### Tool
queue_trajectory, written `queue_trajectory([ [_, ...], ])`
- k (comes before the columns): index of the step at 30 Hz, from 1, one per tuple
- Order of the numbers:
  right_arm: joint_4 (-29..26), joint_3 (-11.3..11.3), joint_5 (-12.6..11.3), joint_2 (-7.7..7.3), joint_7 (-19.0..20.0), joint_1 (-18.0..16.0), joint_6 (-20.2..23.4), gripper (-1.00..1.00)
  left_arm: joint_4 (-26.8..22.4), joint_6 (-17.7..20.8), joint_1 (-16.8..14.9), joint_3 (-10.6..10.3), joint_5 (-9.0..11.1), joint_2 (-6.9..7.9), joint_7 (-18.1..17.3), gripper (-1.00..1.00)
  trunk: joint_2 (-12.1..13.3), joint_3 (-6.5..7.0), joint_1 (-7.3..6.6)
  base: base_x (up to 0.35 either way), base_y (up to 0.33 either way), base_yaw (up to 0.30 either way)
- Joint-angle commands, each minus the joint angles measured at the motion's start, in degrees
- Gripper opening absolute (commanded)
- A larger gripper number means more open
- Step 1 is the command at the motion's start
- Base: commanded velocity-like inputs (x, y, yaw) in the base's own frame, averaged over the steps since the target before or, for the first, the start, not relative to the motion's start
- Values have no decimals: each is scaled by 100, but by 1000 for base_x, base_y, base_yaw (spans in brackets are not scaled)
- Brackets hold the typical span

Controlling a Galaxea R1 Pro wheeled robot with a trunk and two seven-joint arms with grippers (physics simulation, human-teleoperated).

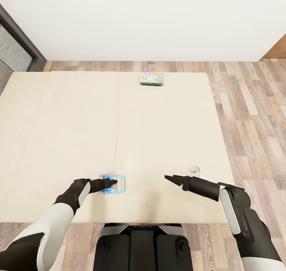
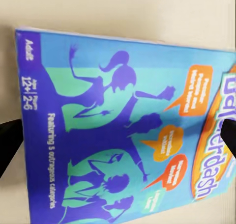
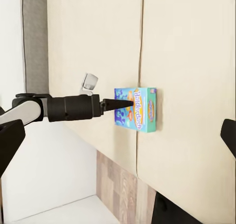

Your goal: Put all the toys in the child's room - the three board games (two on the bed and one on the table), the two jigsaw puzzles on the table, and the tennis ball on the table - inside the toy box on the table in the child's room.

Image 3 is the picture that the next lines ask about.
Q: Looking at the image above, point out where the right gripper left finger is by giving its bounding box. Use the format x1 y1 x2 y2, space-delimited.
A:
0 119 26 178

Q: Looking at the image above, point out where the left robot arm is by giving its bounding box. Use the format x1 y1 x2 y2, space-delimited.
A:
0 73 134 126

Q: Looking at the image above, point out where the board game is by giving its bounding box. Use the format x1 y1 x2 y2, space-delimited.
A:
115 87 156 133

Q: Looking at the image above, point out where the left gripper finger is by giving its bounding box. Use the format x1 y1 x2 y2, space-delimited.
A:
100 99 134 115

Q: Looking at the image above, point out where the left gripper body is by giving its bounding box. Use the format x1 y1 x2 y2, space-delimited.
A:
64 94 101 121

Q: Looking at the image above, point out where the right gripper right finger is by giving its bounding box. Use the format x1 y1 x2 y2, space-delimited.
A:
220 119 236 158

